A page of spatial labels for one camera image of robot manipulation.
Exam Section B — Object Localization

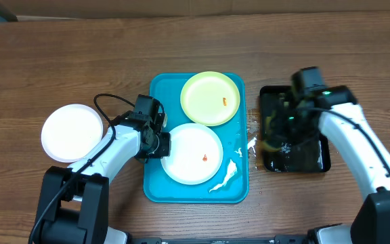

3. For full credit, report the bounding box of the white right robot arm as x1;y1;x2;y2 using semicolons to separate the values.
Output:
269;85;390;243

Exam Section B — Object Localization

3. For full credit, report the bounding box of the blue plastic tray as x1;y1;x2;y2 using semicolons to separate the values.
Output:
144;73;249;203

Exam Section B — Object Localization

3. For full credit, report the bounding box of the black rail at table edge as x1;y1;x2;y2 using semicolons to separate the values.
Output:
127;235;317;244

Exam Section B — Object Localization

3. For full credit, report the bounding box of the white plate with red stain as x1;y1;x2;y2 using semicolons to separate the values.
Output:
41;104;104;163

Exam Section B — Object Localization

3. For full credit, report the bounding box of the black water tray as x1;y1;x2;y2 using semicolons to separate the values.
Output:
259;85;331;173

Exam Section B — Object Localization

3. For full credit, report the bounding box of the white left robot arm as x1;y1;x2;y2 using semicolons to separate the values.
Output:
28;111;171;244

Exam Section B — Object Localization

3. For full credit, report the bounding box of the yellow-green plate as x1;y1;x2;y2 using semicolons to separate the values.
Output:
180;71;241;127

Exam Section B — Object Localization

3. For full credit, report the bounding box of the green yellow sponge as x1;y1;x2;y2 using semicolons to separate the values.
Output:
261;117;284;152

